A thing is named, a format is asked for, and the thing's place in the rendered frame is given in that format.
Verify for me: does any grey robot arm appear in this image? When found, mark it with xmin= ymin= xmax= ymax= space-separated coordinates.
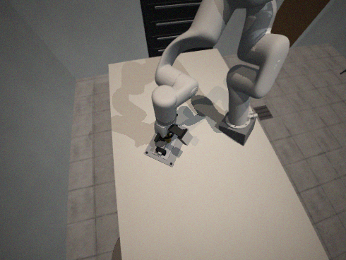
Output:
xmin=152 ymin=0 xmax=290 ymax=145

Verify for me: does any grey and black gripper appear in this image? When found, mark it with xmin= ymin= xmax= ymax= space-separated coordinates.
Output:
xmin=154 ymin=114 xmax=178 ymax=142

